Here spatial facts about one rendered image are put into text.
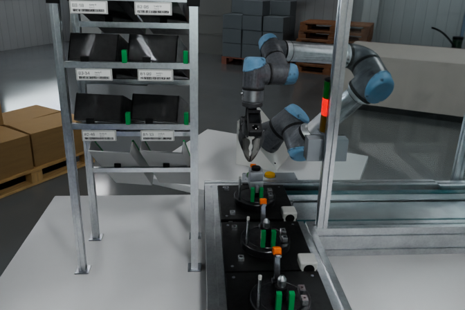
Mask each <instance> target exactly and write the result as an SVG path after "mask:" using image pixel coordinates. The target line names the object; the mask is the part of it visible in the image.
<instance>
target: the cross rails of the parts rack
mask: <svg viewBox="0 0 465 310"><path fill-rule="evenodd" d="M102 1H160V2H187V0H102ZM80 27H103V28H174V29H190V23H158V22H124V21H113V22H108V21H80ZM64 68H104V69H190V63H189V62H188V64H184V63H183V62H127V63H122V62H105V61H89V62H81V61H64ZM85 84H176V85H190V79H174V81H173V82H161V81H138V78H116V79H113V81H95V80H85ZM71 129H190V123H189V125H184V123H170V122H153V124H145V122H131V124H130V125H126V123H125V122H95V123H94V124H87V123H86V122H72V123H71ZM116 136H140V130H120V131H117V132H116ZM174 136H190V130H174Z"/></svg>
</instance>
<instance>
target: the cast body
mask: <svg viewBox="0 0 465 310"><path fill-rule="evenodd" d="M263 178H264V173H263V170H262V168H261V167H260V166H258V165H253V166H252V167H250V168H249V170H248V185H249V188H251V187H255V193H259V187H263V184H264V182H263Z"/></svg>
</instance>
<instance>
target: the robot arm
mask: <svg viewBox="0 0 465 310"><path fill-rule="evenodd" d="M258 44H259V51H260V53H261V54H262V57H246V58H245V59H244V65H243V70H242V71H243V81H242V91H243V92H241V93H240V95H242V98H241V100H242V106H243V107H246V113H245V116H240V121H239V134H238V139H239V144H240V145H241V148H242V151H243V153H244V156H245V158H246V160H247V161H248V162H251V161H252V160H253V159H254V158H255V157H256V155H257V153H258V151H259V150H260V148H261V147H262V148H263V149H264V150H266V151H267V152H269V153H274V152H276V151H277V150H278V149H279V148H280V146H281V144H282V143H283V142H285V145H286V148H287V150H288V151H287V152H288V153H289V156H290V157H291V159H293V160H294V161H305V160H306V159H305V158H304V156H303V154H304V140H305V134H321V133H320V132H319V131H318V129H319V128H320V116H321V112H320V113H319V114H318V115H317V116H316V117H315V118H314V119H313V120H312V121H310V122H309V117H308V115H307V114H306V113H305V112H304V111H303V110H302V109H301V108H300V107H299V106H298V105H296V104H290V105H289V106H287V107H285V108H284V109H283V110H281V112H279V113H278V114H277V115H276V116H274V117H273V118H271V119H270V120H269V121H267V122H263V123H262V120H261V114H260V110H257V107H262V102H263V101H264V85H287V84H295V83H296V82H297V79H298V75H299V71H298V67H297V65H296V64H292V63H288V62H307V63H319V64H331V62H332V55H333V47H334V45H333V44H320V43H311V42H295V41H285V40H278V38H277V37H276V35H274V34H273V33H267V34H265V35H263V36H262V37H261V38H260V39H259V42H258ZM249 136H254V137H255V138H254V139H252V145H253V148H252V150H251V151H252V153H251V155H250V156H249V152H250V151H249V148H248V147H249V145H250V140H249V139H247V138H248V137H249Z"/></svg>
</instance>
